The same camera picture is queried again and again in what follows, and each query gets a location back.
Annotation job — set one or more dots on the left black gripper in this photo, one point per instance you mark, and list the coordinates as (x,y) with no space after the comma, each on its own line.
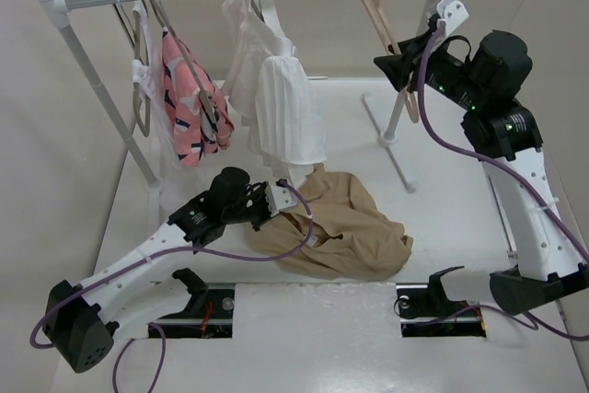
(260,192)

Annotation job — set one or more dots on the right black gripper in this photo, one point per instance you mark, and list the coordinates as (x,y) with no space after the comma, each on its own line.
(399,67)

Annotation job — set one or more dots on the beige t shirt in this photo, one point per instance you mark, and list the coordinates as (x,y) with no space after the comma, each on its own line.
(351,239)

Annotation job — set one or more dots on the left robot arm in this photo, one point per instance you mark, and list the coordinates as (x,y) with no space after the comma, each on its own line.
(83,320)

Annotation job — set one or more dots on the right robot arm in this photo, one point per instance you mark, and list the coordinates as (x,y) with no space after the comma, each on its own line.
(551,262)

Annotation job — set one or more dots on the grey hanger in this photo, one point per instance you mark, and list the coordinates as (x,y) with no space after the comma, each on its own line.
(141,103)

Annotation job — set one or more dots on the pink patterned garment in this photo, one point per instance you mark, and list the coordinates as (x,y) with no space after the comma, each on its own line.
(195,106)

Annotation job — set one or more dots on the white pleated dress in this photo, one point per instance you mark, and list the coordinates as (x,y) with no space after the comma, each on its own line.
(268,87)

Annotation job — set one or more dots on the white tank top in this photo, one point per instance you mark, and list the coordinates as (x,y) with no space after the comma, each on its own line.
(149,75)

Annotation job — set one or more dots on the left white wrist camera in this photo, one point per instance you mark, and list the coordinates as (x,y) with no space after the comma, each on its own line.
(279,199)

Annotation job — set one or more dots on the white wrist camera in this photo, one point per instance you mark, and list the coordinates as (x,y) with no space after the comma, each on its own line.
(452,14)
(279,199)

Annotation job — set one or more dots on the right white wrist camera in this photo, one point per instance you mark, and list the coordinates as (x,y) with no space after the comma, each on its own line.
(452,14)

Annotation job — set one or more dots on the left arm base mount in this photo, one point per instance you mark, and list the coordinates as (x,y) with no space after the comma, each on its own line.
(208,312)

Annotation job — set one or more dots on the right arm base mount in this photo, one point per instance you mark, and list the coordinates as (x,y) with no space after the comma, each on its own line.
(425,311)

